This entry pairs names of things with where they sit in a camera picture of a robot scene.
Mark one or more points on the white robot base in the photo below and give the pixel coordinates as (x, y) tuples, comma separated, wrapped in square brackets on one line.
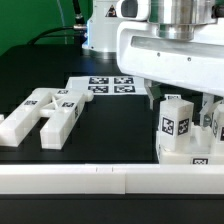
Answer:
[(102, 30)]

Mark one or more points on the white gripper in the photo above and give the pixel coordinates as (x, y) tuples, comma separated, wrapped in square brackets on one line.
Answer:
[(197, 64)]

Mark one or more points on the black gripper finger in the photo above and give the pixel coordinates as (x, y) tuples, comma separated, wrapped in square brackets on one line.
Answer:
[(209, 104)]

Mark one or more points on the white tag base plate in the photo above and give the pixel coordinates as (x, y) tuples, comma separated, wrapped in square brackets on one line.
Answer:
[(108, 85)]

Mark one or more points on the white chair back frame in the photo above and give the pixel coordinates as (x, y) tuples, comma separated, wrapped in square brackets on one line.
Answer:
[(61, 107)]

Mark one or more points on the white front fence rail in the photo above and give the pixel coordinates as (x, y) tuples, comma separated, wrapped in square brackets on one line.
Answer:
[(112, 179)]

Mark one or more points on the white part at left edge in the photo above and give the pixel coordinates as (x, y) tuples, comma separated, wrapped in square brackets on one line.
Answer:
[(1, 118)]

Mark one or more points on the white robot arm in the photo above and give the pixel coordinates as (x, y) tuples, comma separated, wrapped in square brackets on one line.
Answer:
[(176, 19)]

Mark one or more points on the white chair seat part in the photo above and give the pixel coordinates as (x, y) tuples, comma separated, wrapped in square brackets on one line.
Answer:
[(201, 150)]

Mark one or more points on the white tagged cube nut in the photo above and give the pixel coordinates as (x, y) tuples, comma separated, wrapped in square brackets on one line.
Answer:
[(172, 96)]

